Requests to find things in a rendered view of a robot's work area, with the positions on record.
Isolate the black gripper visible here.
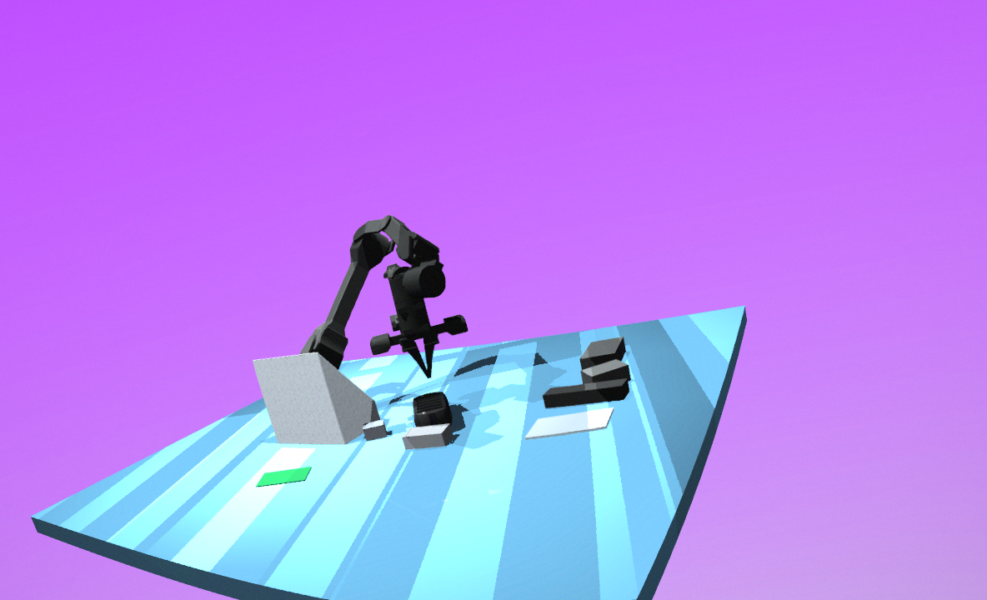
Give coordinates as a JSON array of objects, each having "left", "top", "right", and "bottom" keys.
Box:
[{"left": 370, "top": 298, "right": 468, "bottom": 378}]

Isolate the dark grey controller unit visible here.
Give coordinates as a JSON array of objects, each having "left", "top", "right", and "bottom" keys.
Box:
[{"left": 413, "top": 392, "right": 453, "bottom": 428}]

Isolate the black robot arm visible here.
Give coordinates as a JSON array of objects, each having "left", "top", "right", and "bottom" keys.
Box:
[{"left": 300, "top": 215, "right": 446, "bottom": 370}]

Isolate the flat green rectangular plate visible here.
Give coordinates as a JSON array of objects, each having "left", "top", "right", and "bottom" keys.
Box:
[{"left": 256, "top": 467, "right": 312, "bottom": 488}]

